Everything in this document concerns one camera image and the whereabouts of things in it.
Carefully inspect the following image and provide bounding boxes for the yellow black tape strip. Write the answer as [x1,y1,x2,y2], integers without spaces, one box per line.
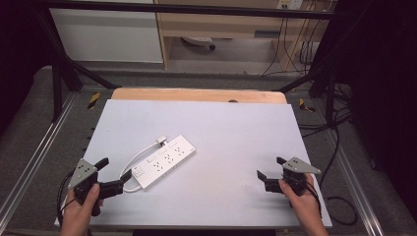
[298,97,317,113]
[87,91,101,110]

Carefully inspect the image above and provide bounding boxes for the white wall outlet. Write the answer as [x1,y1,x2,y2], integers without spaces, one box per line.
[275,0,304,11]

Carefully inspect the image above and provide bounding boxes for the black metal frame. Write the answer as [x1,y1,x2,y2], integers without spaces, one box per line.
[32,0,349,123]

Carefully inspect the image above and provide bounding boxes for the black floor cable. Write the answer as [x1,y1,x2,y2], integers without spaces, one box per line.
[298,83,359,227]

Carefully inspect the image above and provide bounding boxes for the person's right hand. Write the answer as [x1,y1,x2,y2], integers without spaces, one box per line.
[277,172,325,230]

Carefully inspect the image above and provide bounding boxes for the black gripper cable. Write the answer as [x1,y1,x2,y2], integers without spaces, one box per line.
[56,170,77,227]
[304,178,324,219]

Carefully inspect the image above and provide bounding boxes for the wooden board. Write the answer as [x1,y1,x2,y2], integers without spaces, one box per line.
[110,87,289,105]

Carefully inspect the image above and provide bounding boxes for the person's left hand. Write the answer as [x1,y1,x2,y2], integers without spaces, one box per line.
[59,183,104,236]

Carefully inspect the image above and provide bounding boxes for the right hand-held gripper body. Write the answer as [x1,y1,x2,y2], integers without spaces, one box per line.
[264,156,323,199]

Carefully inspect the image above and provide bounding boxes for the black hanging cables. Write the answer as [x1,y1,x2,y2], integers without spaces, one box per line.
[262,9,328,77]

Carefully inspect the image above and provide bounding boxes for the white power strip cable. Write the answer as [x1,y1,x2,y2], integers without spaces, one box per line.
[118,141,162,194]

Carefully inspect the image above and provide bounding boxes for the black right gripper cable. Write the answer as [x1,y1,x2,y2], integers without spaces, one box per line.
[304,178,324,219]

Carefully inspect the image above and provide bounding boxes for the white cabinet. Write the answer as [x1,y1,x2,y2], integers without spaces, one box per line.
[48,0,164,64]

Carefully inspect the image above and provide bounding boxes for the wooden desk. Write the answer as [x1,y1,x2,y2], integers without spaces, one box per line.
[153,0,332,72]

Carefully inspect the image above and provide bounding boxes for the aluminium rail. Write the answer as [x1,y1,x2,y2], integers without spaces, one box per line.
[0,92,79,228]
[323,129,386,236]

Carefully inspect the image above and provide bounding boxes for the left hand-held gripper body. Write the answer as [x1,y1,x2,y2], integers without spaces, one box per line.
[67,158,125,217]

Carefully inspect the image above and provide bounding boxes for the white chair base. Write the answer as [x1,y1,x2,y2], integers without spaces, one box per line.
[181,35,217,51]

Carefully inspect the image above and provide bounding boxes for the white power strip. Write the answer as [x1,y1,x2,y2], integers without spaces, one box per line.
[130,134,197,191]

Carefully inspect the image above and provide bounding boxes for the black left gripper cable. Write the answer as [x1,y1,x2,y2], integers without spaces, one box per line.
[56,170,77,227]

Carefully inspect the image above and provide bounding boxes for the black curtain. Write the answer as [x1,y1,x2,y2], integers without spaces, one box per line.
[323,0,417,224]
[0,0,55,136]

